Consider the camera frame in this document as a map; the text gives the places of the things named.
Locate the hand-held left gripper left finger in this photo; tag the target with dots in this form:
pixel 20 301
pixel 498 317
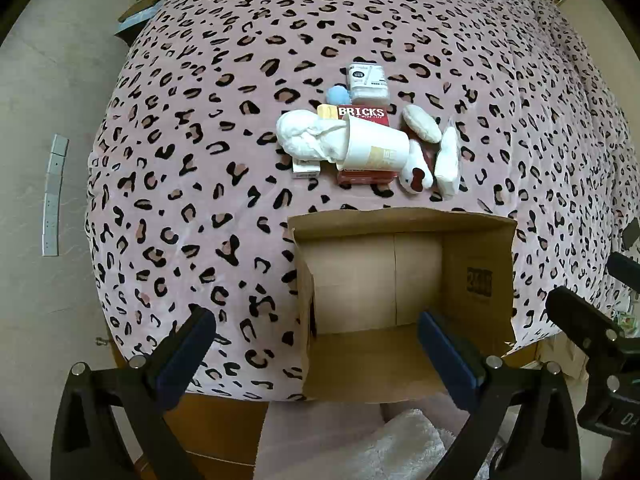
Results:
pixel 185 355

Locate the clear cotton swab box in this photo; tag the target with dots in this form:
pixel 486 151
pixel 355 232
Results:
pixel 367 85

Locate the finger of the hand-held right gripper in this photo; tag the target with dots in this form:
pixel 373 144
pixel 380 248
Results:
pixel 580 315
pixel 626 267

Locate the white fluffy rug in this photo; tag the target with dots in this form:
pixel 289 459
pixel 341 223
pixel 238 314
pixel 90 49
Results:
pixel 400 445

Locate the small white barcode box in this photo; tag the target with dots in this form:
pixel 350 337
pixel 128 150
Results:
pixel 305 169

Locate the black square tag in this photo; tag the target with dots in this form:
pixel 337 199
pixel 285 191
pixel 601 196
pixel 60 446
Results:
pixel 632 234

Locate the white plush radish charm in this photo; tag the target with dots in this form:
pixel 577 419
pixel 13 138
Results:
pixel 422 125

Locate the grey segmented floor strip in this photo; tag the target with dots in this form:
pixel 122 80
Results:
pixel 52 200

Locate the cardboard box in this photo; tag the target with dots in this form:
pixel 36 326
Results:
pixel 365 280

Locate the white paper cup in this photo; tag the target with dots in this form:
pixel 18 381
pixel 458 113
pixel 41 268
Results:
pixel 375 145

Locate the dark flat boxes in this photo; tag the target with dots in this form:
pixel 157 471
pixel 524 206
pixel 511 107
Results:
pixel 142 7

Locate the white cat plush toy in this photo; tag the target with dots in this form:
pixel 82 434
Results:
pixel 415 170

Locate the red toy bricks box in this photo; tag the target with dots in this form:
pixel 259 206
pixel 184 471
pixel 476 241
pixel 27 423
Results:
pixel 362 112

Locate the blue fluffy pompom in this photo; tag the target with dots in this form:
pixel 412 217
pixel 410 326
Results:
pixel 337 96

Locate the white cloth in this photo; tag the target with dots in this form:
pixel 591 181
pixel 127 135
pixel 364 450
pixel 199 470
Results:
pixel 305 135

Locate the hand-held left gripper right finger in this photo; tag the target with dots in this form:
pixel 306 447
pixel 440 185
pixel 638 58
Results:
pixel 445 355

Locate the pink leopard print blanket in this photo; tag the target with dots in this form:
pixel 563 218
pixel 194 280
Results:
pixel 200 110

